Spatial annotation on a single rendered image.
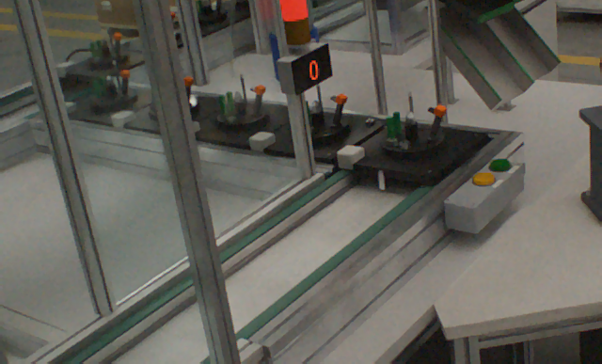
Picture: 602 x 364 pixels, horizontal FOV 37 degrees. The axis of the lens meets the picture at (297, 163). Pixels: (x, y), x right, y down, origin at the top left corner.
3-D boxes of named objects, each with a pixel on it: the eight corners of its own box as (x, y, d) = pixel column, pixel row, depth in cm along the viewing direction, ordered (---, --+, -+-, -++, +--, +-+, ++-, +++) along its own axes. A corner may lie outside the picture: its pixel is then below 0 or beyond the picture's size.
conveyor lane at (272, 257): (490, 178, 205) (487, 136, 201) (249, 388, 147) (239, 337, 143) (384, 160, 222) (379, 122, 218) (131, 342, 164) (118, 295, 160)
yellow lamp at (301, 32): (316, 39, 182) (312, 14, 181) (301, 46, 179) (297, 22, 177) (296, 37, 185) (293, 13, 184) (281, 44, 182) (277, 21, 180)
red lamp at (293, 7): (312, 14, 180) (309, -10, 179) (297, 21, 177) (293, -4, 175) (293, 13, 184) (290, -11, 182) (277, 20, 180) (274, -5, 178)
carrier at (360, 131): (390, 128, 217) (385, 77, 212) (332, 167, 200) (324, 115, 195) (310, 117, 231) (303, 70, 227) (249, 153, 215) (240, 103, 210)
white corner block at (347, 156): (366, 164, 200) (364, 147, 198) (355, 172, 197) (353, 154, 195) (349, 161, 203) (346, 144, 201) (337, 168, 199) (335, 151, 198)
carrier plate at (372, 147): (488, 141, 201) (488, 132, 200) (434, 185, 185) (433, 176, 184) (396, 128, 216) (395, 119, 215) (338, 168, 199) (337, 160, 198)
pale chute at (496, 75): (524, 92, 215) (535, 82, 212) (490, 111, 208) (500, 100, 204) (451, 4, 222) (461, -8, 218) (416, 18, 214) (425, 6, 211)
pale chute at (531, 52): (550, 72, 225) (562, 61, 222) (519, 88, 218) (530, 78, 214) (481, -12, 232) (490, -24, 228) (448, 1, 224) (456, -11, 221)
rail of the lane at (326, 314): (525, 173, 205) (523, 128, 200) (278, 400, 143) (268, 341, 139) (502, 169, 208) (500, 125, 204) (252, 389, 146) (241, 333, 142)
